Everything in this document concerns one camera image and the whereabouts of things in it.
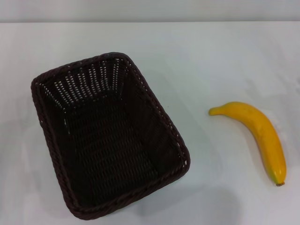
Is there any yellow banana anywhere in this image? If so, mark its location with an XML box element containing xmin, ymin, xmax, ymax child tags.
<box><xmin>208</xmin><ymin>101</ymin><xmax>287</xmax><ymax>187</ymax></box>

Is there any black woven plastic basket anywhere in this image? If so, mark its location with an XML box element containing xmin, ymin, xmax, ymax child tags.
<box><xmin>30</xmin><ymin>52</ymin><xmax>191</xmax><ymax>220</ymax></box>

